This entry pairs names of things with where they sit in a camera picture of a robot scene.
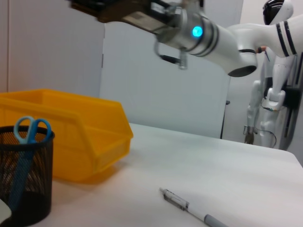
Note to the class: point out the silver ballpoint pen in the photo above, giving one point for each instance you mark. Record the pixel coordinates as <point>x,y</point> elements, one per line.
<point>177,201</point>

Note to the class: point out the blue scissors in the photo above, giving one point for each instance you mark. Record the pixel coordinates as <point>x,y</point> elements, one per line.
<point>30,137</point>

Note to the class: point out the white humanoid robot figure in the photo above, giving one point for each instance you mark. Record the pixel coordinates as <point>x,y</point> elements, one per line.
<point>272,99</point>

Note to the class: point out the black mesh pen cup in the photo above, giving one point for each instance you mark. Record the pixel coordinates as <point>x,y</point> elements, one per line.
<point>35,170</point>

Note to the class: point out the yellow plastic bin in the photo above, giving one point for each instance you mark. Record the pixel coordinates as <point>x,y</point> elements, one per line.
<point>82,142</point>

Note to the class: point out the black wall-mounted box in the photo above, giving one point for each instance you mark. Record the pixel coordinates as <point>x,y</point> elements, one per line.
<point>293,97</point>

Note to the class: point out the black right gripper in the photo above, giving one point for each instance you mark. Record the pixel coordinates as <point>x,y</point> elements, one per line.
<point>142,14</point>

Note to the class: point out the pale green glass fruit plate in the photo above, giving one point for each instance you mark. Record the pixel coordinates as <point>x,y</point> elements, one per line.
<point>4,210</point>

